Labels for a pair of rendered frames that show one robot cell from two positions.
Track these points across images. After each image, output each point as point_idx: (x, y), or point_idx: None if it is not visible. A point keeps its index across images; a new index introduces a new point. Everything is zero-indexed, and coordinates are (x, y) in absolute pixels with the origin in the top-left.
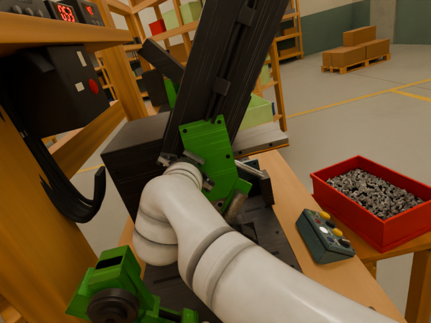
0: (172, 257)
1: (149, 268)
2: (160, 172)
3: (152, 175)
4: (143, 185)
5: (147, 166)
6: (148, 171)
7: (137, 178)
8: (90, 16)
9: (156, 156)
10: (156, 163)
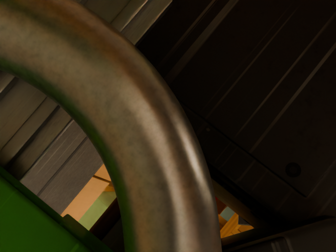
0: None
1: None
2: (258, 111)
3: (282, 71)
4: (285, 3)
5: (335, 104)
6: (314, 82)
7: (335, 17)
8: None
9: (328, 178)
10: (305, 144)
